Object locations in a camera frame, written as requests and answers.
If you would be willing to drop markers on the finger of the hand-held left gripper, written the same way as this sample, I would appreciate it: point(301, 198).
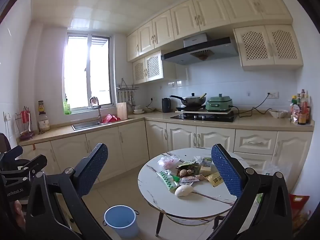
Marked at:
point(35, 163)
point(12, 155)

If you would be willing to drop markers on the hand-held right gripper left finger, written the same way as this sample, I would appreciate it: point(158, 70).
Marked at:
point(96, 165)

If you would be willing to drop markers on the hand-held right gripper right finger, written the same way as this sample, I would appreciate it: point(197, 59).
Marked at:
point(226, 170)

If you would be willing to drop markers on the green gold packet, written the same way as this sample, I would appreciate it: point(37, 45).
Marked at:
point(188, 165)

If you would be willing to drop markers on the red white sauce packet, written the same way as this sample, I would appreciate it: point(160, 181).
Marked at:
point(189, 179)

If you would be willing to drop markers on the blue trash bin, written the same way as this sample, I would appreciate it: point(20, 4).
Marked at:
point(125, 226)

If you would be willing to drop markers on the person's left hand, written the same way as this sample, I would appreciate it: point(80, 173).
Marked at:
point(19, 212)

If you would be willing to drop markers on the yellow packet black print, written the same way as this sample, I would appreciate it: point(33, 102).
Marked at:
point(215, 179)

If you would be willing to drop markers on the pale yellow packet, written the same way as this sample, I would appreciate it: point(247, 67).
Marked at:
point(205, 171)

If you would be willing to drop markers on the round white marble table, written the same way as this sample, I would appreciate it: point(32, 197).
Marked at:
point(207, 200)

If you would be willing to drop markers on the steel sink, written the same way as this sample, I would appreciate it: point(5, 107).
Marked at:
point(87, 125)

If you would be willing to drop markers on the glass jar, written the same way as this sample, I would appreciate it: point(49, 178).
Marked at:
point(44, 123)

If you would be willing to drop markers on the brown mushrooms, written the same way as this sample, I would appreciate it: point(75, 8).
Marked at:
point(185, 173)

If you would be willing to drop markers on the white steamed bun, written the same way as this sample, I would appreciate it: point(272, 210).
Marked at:
point(183, 190)

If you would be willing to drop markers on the red plastic basin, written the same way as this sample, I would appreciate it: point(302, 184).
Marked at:
point(110, 118)

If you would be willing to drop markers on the large clear plastic bag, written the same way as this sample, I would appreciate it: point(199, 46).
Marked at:
point(275, 168)

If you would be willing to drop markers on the steel faucet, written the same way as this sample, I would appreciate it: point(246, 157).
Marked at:
point(99, 110)

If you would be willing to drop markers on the yellow label bottle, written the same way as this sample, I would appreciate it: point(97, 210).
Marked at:
point(41, 107)

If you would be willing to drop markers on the black gas stove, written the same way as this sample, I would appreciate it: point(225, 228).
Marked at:
point(202, 117)

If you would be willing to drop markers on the wooden cutting board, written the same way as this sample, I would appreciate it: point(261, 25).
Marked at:
point(121, 111)

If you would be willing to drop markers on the pink plastic bag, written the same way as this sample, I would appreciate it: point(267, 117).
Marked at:
point(166, 162)

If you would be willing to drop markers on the green striped packet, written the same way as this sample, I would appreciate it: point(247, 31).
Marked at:
point(166, 180)

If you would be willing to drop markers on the green bottle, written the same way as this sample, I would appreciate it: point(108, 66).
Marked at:
point(67, 108)

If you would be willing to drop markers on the pink cloth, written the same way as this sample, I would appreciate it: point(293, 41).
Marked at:
point(94, 100)

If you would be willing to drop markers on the green electric cooker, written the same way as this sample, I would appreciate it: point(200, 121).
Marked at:
point(219, 103)

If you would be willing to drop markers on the white dishes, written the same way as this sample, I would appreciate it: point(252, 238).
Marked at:
point(138, 111)

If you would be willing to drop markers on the hanging kitchen utensils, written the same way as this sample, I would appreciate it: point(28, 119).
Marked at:
point(126, 97)

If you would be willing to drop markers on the black wok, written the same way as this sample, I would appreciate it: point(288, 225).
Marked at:
point(192, 101)

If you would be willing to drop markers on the white bowl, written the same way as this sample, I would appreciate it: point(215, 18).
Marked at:
point(278, 113)

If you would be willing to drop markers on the red bag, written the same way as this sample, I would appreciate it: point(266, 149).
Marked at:
point(298, 205)

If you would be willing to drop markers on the black electric kettle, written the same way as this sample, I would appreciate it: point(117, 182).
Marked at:
point(166, 105)

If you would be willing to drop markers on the cluster of condiment bottles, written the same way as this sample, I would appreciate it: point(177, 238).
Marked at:
point(301, 110)

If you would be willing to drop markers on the cream lattice door cabinet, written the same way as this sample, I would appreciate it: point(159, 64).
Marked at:
point(147, 68)
point(267, 46)

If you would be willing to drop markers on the black range hood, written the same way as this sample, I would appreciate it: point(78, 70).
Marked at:
point(200, 52)

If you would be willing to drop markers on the white frame window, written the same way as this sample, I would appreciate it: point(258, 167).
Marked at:
point(77, 72)

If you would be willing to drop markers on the cream wall cabinets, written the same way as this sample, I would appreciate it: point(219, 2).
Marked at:
point(200, 15)

